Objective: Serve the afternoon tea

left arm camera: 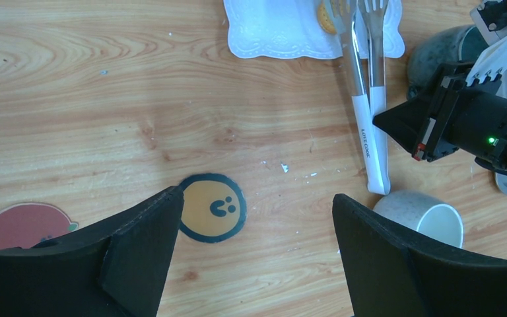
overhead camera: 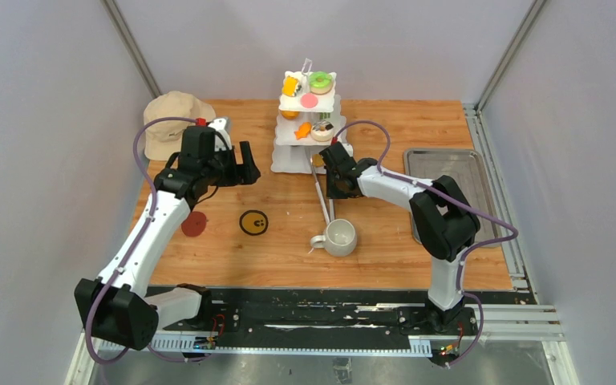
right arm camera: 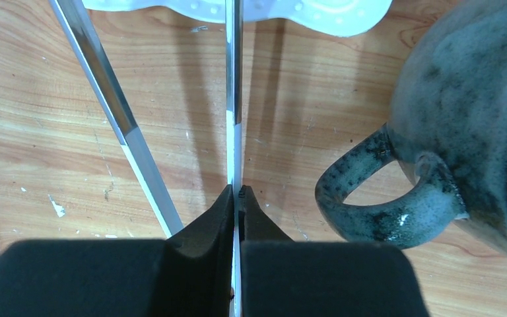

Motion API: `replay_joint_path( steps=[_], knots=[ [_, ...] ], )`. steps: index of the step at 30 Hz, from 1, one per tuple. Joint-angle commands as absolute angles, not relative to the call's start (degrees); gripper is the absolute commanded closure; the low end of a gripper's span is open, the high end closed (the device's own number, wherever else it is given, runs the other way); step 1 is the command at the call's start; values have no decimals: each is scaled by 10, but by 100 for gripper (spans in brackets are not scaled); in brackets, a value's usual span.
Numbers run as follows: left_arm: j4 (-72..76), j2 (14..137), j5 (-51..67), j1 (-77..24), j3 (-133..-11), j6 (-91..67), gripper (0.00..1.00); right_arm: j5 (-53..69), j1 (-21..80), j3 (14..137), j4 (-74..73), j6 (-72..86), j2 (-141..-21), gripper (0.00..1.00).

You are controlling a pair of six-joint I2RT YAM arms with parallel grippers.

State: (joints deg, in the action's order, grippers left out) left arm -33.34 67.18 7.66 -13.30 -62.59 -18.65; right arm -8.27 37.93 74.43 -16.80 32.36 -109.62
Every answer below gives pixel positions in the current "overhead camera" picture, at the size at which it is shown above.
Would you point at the metal tongs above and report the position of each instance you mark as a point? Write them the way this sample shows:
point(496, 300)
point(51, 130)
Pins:
point(327, 204)

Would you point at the white three-tier dessert stand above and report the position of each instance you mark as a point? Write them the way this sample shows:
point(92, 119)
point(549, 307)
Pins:
point(289, 154)

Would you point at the green frosted donut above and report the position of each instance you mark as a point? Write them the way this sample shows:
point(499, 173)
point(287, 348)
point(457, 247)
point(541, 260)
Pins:
point(320, 82)

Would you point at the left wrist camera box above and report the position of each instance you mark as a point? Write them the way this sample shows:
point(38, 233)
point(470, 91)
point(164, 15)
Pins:
point(218, 127)

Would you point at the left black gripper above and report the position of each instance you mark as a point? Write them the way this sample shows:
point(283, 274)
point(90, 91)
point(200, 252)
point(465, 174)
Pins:
point(246, 173)

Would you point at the white chocolate donut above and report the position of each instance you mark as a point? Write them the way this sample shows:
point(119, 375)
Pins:
point(322, 131)

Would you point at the orange cupcake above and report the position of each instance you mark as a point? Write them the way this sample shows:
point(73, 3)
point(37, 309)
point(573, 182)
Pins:
point(289, 115)

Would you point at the red round coaster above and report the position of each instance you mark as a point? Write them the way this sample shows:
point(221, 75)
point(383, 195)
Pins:
point(194, 225)

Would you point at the metal serving tray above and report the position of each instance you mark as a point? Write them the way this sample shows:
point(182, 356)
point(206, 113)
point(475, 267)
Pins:
point(465, 166)

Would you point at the black yellow smiley coaster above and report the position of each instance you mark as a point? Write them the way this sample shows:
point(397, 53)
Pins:
point(254, 222)

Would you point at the pink round macaron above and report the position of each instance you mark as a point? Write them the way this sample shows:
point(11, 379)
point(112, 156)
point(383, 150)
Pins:
point(309, 100)

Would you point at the beige bucket hat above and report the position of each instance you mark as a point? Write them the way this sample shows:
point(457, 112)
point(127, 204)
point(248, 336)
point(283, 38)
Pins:
point(164, 138)

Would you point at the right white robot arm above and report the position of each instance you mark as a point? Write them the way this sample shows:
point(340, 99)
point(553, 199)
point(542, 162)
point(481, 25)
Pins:
point(445, 224)

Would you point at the orange fish-shaped pastry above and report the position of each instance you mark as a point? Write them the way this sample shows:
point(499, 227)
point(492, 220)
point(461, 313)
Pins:
point(303, 131)

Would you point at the yellow cake slice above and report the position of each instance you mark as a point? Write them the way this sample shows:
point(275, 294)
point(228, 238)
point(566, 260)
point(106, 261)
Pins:
point(291, 86)

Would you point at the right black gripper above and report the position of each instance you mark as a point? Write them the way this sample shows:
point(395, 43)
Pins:
point(332, 193)

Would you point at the white ceramic mug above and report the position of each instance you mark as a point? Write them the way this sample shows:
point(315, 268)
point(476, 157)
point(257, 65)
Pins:
point(338, 239)

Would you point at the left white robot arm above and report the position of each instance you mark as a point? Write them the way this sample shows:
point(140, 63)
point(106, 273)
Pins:
point(115, 306)

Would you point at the orange round macaron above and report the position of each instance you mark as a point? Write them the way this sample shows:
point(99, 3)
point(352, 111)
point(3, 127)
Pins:
point(316, 161)

